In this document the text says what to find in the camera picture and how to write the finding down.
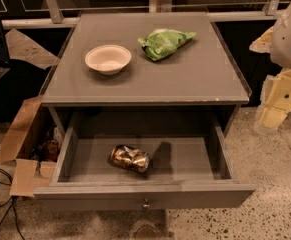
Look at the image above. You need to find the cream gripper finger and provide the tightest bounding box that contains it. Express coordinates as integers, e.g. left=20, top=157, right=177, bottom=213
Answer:
left=254, top=68, right=291, bottom=134
left=249, top=27, right=273, bottom=53

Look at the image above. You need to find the crushed orange soda can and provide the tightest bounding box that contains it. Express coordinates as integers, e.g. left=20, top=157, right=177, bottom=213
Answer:
left=110, top=145, right=150, bottom=173

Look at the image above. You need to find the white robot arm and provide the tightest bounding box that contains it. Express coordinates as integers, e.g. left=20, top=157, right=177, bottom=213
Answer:
left=249, top=3, right=291, bottom=134

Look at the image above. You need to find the grey open top drawer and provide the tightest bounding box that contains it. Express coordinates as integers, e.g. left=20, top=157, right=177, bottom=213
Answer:
left=34, top=111, right=255, bottom=210

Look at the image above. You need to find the grey cabinet with counter top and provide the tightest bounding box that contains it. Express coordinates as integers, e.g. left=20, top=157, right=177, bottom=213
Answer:
left=39, top=11, right=253, bottom=139

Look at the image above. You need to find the metal drawer knob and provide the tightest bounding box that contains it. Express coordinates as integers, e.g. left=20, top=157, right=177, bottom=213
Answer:
left=142, top=198, right=151, bottom=209

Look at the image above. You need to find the green chip bag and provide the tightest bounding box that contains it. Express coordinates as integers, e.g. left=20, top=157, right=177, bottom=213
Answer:
left=138, top=29, right=196, bottom=62

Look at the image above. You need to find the white paper bowl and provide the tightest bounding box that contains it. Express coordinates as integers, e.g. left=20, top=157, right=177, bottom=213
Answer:
left=85, top=45, right=132, bottom=75

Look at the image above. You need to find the brown cardboard sheet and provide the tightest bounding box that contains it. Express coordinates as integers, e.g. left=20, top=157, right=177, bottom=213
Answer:
left=5, top=29, right=60, bottom=70

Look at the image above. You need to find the open cardboard box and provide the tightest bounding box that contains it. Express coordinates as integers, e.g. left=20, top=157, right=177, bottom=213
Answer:
left=0, top=95, right=56, bottom=197

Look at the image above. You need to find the metal frame railing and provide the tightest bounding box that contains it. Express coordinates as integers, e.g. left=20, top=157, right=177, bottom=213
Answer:
left=3, top=0, right=291, bottom=29

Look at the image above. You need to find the black cable on floor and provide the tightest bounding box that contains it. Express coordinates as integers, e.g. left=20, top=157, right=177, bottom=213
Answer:
left=0, top=162, right=26, bottom=240

